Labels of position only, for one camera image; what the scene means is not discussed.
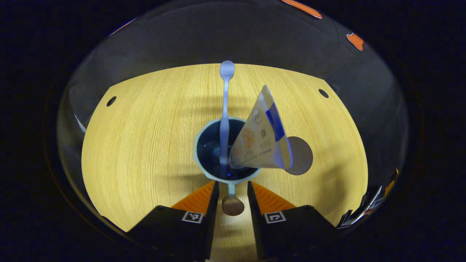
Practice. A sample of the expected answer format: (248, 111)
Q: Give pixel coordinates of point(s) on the white toothpaste tube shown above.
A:
(262, 145)

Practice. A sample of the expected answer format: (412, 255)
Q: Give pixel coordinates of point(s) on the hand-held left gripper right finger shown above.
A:
(256, 233)

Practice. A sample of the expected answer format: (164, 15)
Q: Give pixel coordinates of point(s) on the black backdrop cloth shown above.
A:
(218, 36)

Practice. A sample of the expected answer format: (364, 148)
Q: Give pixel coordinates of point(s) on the white toothbrush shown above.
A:
(225, 102)

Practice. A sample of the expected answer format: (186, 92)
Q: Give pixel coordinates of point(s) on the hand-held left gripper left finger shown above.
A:
(210, 233)

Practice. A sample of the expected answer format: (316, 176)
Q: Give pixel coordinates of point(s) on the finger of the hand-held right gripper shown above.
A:
(390, 187)

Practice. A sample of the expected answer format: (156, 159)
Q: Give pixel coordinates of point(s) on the dark round coaster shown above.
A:
(303, 156)

